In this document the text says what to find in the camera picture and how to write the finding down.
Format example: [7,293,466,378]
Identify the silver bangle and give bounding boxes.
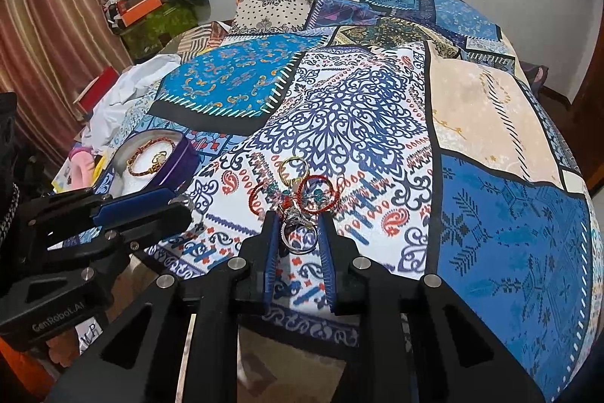
[282,216,318,255]

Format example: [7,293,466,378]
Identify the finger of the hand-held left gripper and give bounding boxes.
[14,187,177,253]
[0,201,195,323]

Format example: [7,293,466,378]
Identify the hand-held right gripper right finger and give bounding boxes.
[315,210,563,403]

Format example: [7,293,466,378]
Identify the striped brown curtain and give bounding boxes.
[0,0,134,165]

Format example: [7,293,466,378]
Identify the green printed cloth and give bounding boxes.
[119,4,201,63]

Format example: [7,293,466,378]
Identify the beige patterned pillow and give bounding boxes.
[230,0,332,34]

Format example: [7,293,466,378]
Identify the thin gold bangle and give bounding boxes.
[278,156,310,187]

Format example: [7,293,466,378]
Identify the white cloth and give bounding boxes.
[89,52,183,145]

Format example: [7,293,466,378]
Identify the purple round tin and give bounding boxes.
[100,130,195,202]

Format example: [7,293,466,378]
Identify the large red bangle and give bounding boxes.
[300,173,339,213]

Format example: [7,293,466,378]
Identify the small red bangle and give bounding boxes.
[248,182,273,216]

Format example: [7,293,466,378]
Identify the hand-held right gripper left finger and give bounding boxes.
[45,209,284,403]

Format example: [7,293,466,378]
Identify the orange box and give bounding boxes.
[114,0,162,27]

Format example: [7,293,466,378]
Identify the patchwork printed blanket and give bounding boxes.
[61,0,596,403]

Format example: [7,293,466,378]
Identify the silver ornament cluster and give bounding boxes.
[278,195,305,225]

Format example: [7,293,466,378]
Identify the pink plush item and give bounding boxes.
[67,147,98,187]

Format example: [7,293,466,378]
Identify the red box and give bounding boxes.
[77,67,117,112]

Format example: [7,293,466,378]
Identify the gold chain bracelet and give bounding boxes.
[126,139,176,177]

